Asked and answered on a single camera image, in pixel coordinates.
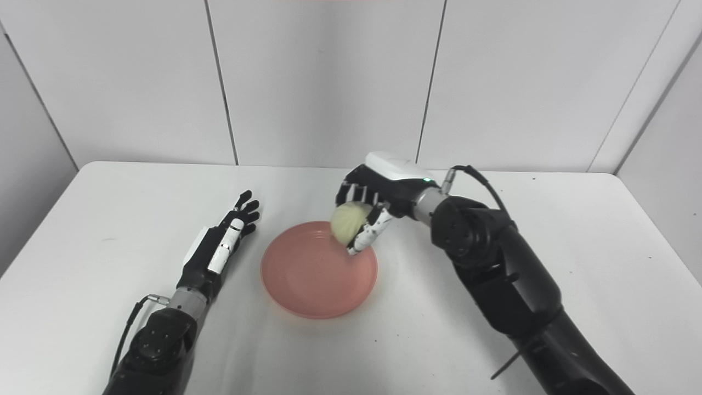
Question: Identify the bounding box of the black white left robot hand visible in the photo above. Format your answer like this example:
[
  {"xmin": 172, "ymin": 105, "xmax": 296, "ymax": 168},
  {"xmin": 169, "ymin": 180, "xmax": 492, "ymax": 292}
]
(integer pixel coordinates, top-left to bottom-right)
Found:
[{"xmin": 177, "ymin": 190, "xmax": 261, "ymax": 300}]

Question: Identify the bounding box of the cream steamed bun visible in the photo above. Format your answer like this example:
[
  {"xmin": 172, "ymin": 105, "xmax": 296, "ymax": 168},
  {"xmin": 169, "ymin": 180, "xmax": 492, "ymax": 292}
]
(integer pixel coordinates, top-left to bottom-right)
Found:
[{"xmin": 330, "ymin": 201, "xmax": 371, "ymax": 247}]

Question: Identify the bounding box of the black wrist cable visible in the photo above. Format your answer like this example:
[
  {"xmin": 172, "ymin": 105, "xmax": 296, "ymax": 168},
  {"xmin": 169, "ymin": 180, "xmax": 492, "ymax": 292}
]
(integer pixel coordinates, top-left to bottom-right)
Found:
[
  {"xmin": 110, "ymin": 295, "xmax": 171, "ymax": 380},
  {"xmin": 441, "ymin": 165, "xmax": 514, "ymax": 221}
]

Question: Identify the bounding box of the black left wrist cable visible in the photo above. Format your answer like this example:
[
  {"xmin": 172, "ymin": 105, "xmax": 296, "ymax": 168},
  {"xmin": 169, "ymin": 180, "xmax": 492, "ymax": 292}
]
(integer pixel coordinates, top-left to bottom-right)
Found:
[{"xmin": 110, "ymin": 295, "xmax": 171, "ymax": 380}]

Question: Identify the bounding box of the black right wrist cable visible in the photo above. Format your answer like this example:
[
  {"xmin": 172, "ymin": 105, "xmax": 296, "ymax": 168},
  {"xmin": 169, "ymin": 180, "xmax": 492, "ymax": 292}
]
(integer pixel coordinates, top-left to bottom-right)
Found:
[{"xmin": 441, "ymin": 165, "xmax": 514, "ymax": 221}]

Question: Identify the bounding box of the pink round plate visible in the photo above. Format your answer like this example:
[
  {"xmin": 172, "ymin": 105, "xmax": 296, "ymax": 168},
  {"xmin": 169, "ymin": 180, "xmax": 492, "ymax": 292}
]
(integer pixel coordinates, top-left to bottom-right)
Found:
[{"xmin": 261, "ymin": 221, "xmax": 378, "ymax": 319}]

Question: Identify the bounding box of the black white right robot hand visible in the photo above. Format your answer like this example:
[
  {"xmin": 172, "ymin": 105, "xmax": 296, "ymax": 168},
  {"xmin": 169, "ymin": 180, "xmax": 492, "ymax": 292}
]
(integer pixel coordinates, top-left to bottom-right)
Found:
[{"xmin": 336, "ymin": 152, "xmax": 438, "ymax": 256}]

